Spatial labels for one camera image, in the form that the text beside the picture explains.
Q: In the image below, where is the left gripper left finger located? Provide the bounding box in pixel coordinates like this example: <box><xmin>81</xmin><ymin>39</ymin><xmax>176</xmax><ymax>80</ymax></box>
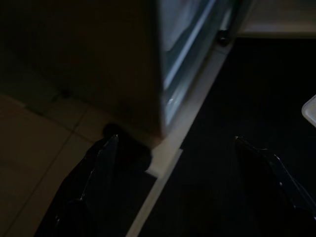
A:
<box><xmin>37</xmin><ymin>134</ymin><xmax>119</xmax><ymax>237</ymax></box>

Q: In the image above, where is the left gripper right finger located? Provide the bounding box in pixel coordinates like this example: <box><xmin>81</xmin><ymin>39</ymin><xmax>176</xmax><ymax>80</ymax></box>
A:
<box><xmin>234</xmin><ymin>135</ymin><xmax>316</xmax><ymax>237</ymax></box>

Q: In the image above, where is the white lidded food container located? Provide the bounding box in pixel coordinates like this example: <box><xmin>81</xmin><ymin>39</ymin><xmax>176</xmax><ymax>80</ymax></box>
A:
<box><xmin>301</xmin><ymin>94</ymin><xmax>316</xmax><ymax>129</ymax></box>

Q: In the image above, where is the grey fridge body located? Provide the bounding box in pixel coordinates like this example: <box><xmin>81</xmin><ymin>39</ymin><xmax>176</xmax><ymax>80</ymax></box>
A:
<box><xmin>0</xmin><ymin>0</ymin><xmax>237</xmax><ymax>149</ymax></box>

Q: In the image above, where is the white floor tape strip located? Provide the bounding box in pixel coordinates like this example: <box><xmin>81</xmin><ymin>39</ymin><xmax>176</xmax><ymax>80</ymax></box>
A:
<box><xmin>127</xmin><ymin>37</ymin><xmax>239</xmax><ymax>237</ymax></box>

